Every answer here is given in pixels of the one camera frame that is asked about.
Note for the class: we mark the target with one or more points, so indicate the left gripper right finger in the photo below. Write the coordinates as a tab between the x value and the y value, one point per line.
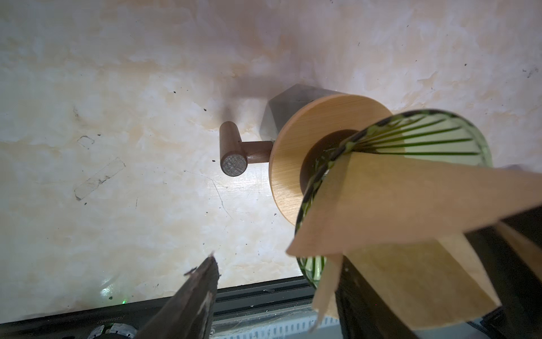
509	254

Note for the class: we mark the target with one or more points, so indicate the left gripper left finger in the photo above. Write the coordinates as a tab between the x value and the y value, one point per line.
189	313

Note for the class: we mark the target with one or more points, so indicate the brown paper coffee filter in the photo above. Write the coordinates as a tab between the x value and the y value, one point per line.
403	224

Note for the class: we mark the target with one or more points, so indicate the green glass dripper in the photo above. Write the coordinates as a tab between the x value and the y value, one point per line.
434	135

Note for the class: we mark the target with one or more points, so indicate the wooden ring holder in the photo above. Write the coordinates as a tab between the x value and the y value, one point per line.
308	126

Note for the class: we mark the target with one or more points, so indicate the black base frame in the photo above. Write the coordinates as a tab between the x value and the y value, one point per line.
237	307

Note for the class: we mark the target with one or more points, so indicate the white cable duct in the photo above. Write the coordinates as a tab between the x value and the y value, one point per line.
286	328

